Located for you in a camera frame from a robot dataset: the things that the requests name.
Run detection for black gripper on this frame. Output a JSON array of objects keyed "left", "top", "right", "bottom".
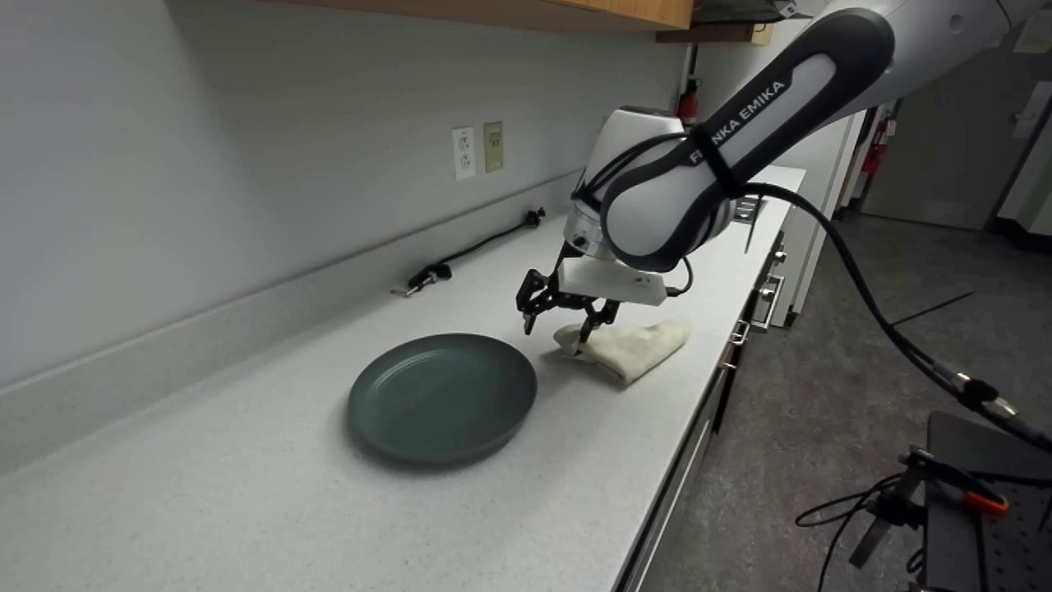
[{"left": 512, "top": 267, "right": 624, "bottom": 352}]

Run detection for cream cloth towel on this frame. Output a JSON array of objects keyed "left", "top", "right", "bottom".
[{"left": 550, "top": 314, "right": 694, "bottom": 389}]

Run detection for dark green plate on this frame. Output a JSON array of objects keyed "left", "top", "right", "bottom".
[{"left": 345, "top": 334, "right": 542, "bottom": 471}]

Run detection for white electrical outlet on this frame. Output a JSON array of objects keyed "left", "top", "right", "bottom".
[{"left": 450, "top": 125, "right": 485, "bottom": 186}]

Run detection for wooden upper cabinet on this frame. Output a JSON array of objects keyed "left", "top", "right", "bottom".
[{"left": 274, "top": 0, "right": 700, "bottom": 38}]

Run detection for red fire extinguisher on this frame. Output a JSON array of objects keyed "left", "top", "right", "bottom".
[{"left": 857, "top": 105, "right": 900, "bottom": 180}]

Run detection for black side table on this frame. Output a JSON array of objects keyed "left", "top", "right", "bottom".
[{"left": 922, "top": 409, "right": 1052, "bottom": 592}]

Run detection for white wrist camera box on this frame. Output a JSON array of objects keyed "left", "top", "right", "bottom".
[{"left": 557, "top": 254, "right": 670, "bottom": 308}]

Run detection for black cable with clamp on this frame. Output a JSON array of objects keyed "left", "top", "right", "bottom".
[{"left": 402, "top": 203, "right": 550, "bottom": 301}]

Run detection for wall power outlets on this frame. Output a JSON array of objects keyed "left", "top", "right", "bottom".
[{"left": 480, "top": 116, "right": 510, "bottom": 178}]

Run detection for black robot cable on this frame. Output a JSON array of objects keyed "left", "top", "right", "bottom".
[{"left": 740, "top": 180, "right": 1052, "bottom": 455}]

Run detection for orange handled tool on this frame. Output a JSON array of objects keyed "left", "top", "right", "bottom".
[{"left": 905, "top": 446, "right": 1016, "bottom": 526}]

